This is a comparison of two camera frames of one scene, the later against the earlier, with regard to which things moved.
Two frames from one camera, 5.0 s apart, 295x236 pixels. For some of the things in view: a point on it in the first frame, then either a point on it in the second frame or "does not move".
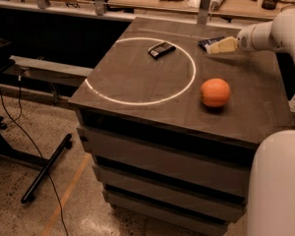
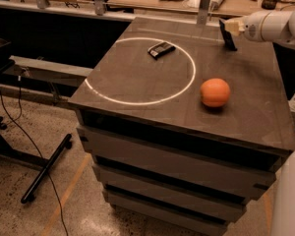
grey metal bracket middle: (99, 4) does not move
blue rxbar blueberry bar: (204, 42) -> (227, 37)
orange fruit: (214, 92) does not move
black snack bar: (161, 49) does not move
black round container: (269, 2) does not move
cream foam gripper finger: (224, 45) -> (234, 27)
